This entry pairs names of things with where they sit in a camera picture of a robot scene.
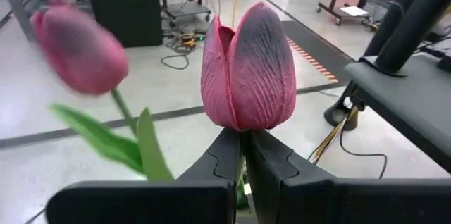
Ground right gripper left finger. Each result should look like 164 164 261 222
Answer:
45 127 244 224

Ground black desk foot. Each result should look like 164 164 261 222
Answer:
323 82 359 132

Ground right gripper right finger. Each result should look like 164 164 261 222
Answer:
246 129 451 224

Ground black floor cable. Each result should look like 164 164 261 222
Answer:
160 30 207 71
340 125 388 179

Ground black monitor pole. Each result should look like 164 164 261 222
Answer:
362 0 451 75

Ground black corrugated hose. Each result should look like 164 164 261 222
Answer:
362 1 405 58

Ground yellow brown cable bundle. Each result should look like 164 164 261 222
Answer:
307 106 357 166

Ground black hazard-striped floor mat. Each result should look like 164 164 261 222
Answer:
280 19 355 86

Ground dark maroon artificial tulip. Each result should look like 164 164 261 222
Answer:
31 1 174 182
199 1 298 214

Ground white paper sheet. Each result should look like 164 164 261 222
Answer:
339 5 370 18

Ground black box case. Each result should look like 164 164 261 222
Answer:
87 0 164 49

